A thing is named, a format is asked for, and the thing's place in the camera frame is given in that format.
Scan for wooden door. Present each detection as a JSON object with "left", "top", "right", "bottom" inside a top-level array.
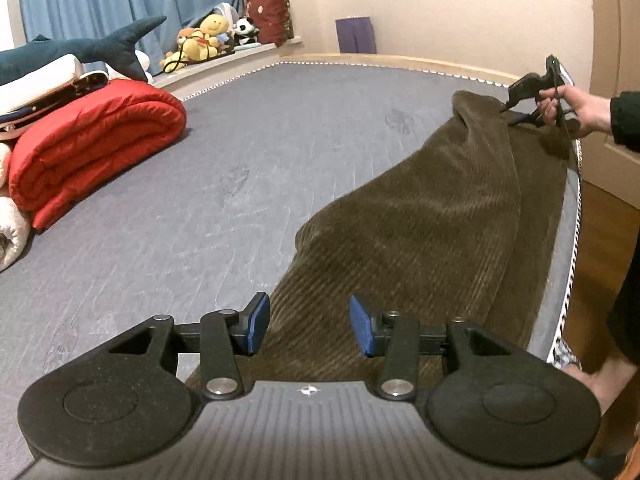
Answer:
[{"left": 582, "top": 0, "right": 640, "bottom": 208}]

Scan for white folded blanket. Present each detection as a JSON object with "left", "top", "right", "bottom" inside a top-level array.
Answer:
[{"left": 0, "top": 52, "right": 112, "bottom": 274}]

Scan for blue shark plush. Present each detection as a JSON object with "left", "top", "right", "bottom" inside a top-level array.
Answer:
[{"left": 1, "top": 15, "right": 166, "bottom": 84}]

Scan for panda plush toy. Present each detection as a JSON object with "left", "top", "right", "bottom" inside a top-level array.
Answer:
[{"left": 232, "top": 18, "right": 259, "bottom": 48}]

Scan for yellow plush toy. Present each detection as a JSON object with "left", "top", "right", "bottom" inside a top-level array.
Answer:
[{"left": 160, "top": 14, "right": 235, "bottom": 74}]

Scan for person's right forearm dark sleeve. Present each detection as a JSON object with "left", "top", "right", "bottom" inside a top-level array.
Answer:
[{"left": 611, "top": 91, "right": 640, "bottom": 154}]

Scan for purple wall item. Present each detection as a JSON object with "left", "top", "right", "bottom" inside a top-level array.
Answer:
[{"left": 335, "top": 16, "right": 378, "bottom": 54}]

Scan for dark red cushion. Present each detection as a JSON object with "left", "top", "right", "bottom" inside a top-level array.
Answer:
[{"left": 246, "top": 0, "right": 294, "bottom": 47}]

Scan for person's right hand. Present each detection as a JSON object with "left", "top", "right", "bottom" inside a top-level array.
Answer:
[{"left": 537, "top": 86, "right": 612, "bottom": 139}]

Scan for red folded quilt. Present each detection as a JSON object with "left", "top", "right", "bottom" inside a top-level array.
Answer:
[{"left": 16, "top": 79, "right": 186, "bottom": 232}]

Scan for olive corduroy pants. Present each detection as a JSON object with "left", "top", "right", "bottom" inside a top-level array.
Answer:
[{"left": 184, "top": 89, "right": 572, "bottom": 391}]

